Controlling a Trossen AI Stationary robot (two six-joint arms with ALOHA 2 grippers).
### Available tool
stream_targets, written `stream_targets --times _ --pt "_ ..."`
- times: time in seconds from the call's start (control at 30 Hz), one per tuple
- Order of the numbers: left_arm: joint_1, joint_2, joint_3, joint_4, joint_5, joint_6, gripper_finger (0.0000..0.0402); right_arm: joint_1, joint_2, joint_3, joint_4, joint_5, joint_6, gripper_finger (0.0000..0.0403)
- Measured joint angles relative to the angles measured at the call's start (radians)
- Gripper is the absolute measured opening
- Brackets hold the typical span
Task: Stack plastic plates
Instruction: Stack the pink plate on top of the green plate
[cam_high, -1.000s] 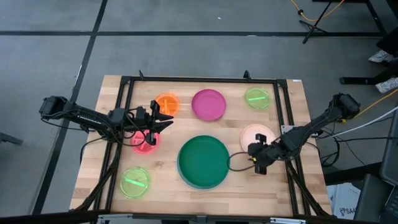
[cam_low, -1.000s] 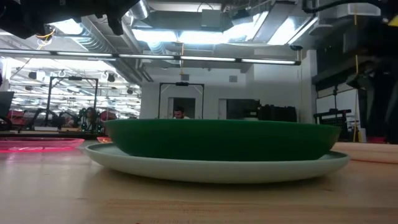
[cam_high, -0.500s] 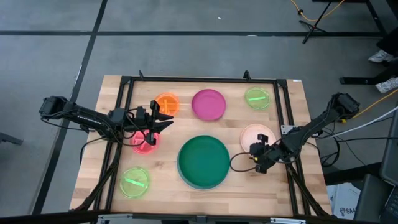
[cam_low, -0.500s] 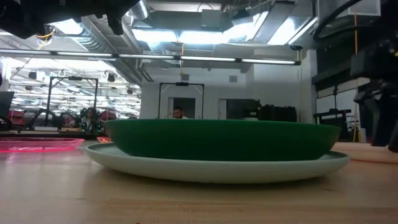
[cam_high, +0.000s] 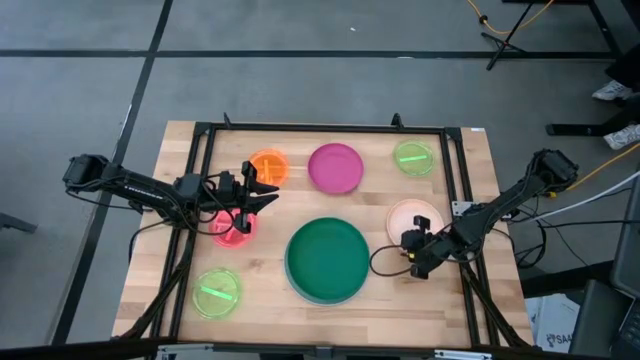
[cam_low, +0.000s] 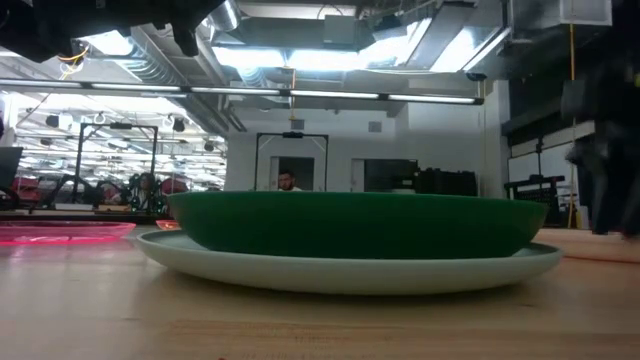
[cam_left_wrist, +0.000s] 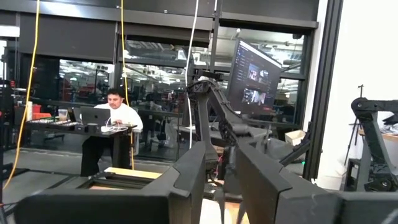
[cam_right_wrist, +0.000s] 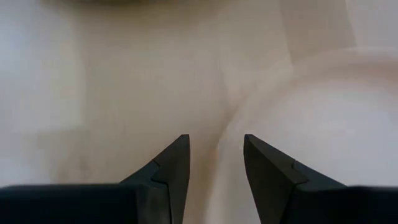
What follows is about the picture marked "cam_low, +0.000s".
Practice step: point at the black equipment cart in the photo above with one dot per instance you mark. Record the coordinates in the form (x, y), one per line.
(537, 192)

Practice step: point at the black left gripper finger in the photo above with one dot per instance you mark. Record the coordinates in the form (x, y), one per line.
(187, 42)

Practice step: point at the pink transparent plastic plate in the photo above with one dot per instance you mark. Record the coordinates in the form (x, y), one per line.
(60, 232)

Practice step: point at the red chair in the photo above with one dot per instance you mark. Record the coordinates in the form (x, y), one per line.
(174, 186)

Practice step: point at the long ceiling light bar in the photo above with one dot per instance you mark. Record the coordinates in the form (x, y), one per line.
(240, 91)

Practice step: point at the stack of black crates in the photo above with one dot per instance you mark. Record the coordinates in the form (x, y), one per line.
(447, 182)

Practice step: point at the dark green bowl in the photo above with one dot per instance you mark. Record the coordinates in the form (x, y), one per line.
(350, 225)

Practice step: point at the orange transparent plastic plate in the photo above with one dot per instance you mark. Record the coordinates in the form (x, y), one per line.
(167, 225)

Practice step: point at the tall black rig frame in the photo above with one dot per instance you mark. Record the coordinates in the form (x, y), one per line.
(120, 126)

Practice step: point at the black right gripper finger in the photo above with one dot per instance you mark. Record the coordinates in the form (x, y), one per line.
(632, 200)
(607, 200)

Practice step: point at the large pale green plate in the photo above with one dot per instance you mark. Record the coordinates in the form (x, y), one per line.
(350, 275)

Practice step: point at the person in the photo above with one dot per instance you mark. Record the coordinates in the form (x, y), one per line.
(146, 192)
(286, 181)

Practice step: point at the black security camera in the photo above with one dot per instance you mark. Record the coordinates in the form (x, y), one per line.
(476, 77)

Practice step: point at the dark computer monitor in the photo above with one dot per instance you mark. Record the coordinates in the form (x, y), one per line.
(9, 167)

